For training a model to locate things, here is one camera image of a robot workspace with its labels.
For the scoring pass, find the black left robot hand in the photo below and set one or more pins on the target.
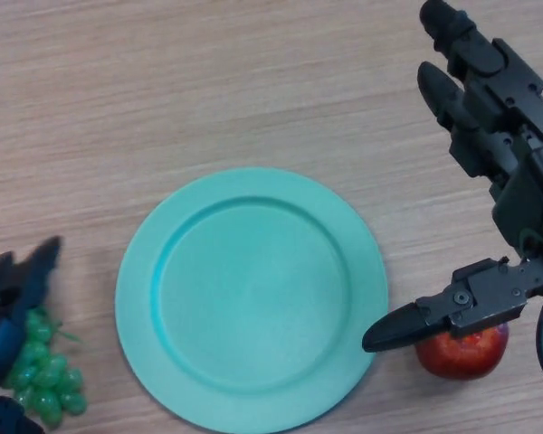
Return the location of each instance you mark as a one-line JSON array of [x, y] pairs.
[[4, 298]]

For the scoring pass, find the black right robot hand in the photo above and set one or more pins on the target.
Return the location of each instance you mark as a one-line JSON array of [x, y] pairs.
[[516, 135]]

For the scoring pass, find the green grape bunch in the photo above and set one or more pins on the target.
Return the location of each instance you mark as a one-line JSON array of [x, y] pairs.
[[45, 380]]

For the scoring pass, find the red apple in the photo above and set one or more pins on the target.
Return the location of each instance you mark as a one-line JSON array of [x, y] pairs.
[[466, 357]]

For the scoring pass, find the green round plate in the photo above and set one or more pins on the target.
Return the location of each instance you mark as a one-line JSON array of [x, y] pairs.
[[249, 298]]

